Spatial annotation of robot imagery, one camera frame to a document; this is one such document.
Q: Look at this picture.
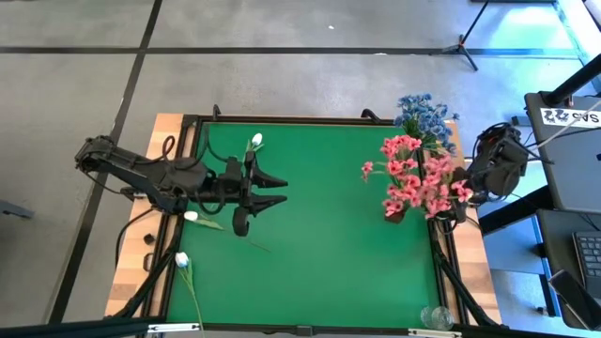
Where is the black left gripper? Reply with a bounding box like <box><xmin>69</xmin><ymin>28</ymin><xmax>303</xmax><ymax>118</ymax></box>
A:
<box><xmin>208</xmin><ymin>150</ymin><xmax>289</xmax><ymax>220</ymax></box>

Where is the grey floor object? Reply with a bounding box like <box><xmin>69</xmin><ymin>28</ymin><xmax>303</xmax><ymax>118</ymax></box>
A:
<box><xmin>0</xmin><ymin>199</ymin><xmax>37</xmax><ymax>220</ymax></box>

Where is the white artificial tulip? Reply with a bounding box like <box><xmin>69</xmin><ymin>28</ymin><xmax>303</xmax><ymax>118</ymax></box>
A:
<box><xmin>174</xmin><ymin>251</ymin><xmax>206</xmax><ymax>332</ymax></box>
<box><xmin>242</xmin><ymin>132</ymin><xmax>265</xmax><ymax>163</ymax></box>
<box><xmin>182</xmin><ymin>210</ymin><xmax>272</xmax><ymax>254</ymax></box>

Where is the clear glass vase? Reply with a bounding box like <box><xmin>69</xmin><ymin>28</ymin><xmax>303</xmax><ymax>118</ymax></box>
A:
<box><xmin>420</xmin><ymin>305</ymin><xmax>455</xmax><ymax>331</ymax></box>

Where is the black side table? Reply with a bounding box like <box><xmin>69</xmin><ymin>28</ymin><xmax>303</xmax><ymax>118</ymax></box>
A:
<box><xmin>478</xmin><ymin>185</ymin><xmax>601</xmax><ymax>330</ymax></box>

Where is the black pole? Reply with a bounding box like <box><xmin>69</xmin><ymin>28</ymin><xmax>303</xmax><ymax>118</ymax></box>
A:
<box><xmin>544</xmin><ymin>54</ymin><xmax>601</xmax><ymax>107</ymax></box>

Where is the black smartphone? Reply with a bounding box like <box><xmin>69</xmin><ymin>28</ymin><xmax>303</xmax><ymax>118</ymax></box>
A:
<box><xmin>547</xmin><ymin>269</ymin><xmax>601</xmax><ymax>331</ymax></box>

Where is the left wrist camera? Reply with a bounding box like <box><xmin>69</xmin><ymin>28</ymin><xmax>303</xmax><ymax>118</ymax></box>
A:
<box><xmin>231</xmin><ymin>205</ymin><xmax>252</xmax><ymax>238</ymax></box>

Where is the blue artificial flower bunch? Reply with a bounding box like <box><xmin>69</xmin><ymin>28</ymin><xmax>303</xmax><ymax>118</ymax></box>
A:
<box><xmin>393</xmin><ymin>92</ymin><xmax>461</xmax><ymax>159</ymax></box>

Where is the black laptop keyboard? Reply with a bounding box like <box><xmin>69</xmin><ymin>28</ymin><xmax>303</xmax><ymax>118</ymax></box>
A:
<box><xmin>571</xmin><ymin>229</ymin><xmax>601</xmax><ymax>301</ymax></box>

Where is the red glass vase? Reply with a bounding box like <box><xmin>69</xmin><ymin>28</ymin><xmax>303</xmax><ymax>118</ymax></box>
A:
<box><xmin>383</xmin><ymin>206</ymin><xmax>408</xmax><ymax>225</ymax></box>

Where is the green table mat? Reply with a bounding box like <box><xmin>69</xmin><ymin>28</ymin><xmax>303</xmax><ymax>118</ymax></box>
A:
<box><xmin>164</xmin><ymin>121</ymin><xmax>442</xmax><ymax>329</ymax></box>

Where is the pink artificial flower bunch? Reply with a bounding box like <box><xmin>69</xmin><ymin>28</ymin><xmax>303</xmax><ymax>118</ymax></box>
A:
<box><xmin>420</xmin><ymin>154</ymin><xmax>475</xmax><ymax>221</ymax></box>
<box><xmin>360</xmin><ymin>134</ymin><xmax>424</xmax><ymax>220</ymax></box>

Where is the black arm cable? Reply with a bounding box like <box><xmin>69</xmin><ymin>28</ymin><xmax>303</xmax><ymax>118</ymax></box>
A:
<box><xmin>115</xmin><ymin>206</ymin><xmax>156</xmax><ymax>269</ymax></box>

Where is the silver frame bracket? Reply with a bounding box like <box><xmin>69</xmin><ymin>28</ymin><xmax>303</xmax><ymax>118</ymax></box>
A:
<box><xmin>407</xmin><ymin>327</ymin><xmax>464</xmax><ymax>338</ymax></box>
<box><xmin>146</xmin><ymin>321</ymin><xmax>202</xmax><ymax>335</ymax></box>

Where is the grey case with sticker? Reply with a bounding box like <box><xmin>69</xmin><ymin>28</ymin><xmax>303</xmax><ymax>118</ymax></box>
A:
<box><xmin>524</xmin><ymin>91</ymin><xmax>601</xmax><ymax>215</ymax></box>

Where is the black tripod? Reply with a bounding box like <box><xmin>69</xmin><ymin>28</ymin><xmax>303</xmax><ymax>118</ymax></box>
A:
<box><xmin>429</xmin><ymin>0</ymin><xmax>492</xmax><ymax>72</ymax></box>

